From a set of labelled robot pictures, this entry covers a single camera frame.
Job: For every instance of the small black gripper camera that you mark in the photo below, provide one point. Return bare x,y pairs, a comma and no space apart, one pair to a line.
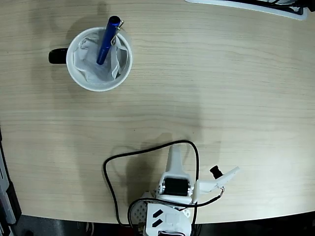
215,172

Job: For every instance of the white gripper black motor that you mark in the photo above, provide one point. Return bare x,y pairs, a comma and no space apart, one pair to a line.
175,186

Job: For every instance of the blue metal pen gold clip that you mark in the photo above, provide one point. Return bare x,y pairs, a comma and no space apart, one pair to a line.
106,41

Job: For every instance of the grey metal bracket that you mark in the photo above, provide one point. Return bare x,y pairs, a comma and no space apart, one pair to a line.
6,191

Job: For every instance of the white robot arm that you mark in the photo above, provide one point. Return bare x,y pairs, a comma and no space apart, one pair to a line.
169,218

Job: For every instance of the crumpled white tissue paper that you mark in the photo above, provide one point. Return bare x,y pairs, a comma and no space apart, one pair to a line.
88,56

